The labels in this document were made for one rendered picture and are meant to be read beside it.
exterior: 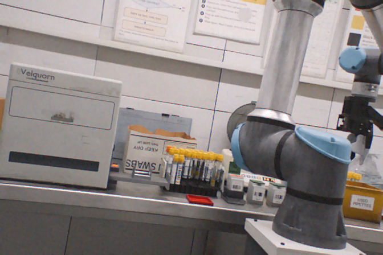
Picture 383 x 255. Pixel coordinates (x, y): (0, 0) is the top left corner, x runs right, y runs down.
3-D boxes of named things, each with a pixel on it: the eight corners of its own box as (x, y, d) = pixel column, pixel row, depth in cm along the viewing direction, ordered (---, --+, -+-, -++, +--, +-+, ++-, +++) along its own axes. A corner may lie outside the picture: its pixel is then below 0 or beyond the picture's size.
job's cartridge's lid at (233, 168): (230, 158, 134) (229, 158, 135) (228, 173, 134) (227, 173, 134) (242, 160, 135) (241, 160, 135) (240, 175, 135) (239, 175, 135)
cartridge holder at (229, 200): (227, 203, 128) (229, 190, 127) (220, 196, 136) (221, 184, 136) (245, 205, 129) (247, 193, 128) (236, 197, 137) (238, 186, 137)
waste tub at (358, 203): (338, 216, 136) (343, 184, 136) (320, 205, 150) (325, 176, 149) (381, 223, 138) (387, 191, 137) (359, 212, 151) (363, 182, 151)
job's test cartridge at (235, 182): (228, 197, 130) (232, 176, 129) (224, 193, 134) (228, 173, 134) (241, 198, 130) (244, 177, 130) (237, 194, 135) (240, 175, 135)
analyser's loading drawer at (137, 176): (94, 181, 119) (97, 162, 118) (95, 176, 125) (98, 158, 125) (168, 189, 122) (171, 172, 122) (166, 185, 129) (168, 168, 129)
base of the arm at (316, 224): (357, 255, 88) (364, 205, 88) (278, 240, 88) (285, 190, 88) (333, 233, 103) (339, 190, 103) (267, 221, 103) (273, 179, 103)
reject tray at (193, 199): (189, 202, 120) (190, 200, 120) (185, 197, 126) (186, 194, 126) (213, 206, 121) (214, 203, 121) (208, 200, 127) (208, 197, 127)
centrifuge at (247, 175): (222, 188, 150) (228, 153, 149) (216, 174, 179) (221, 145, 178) (292, 200, 150) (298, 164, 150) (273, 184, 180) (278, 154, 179)
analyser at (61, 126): (-9, 179, 113) (9, 60, 112) (16, 161, 140) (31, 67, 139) (117, 192, 119) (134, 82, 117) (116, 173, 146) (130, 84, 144)
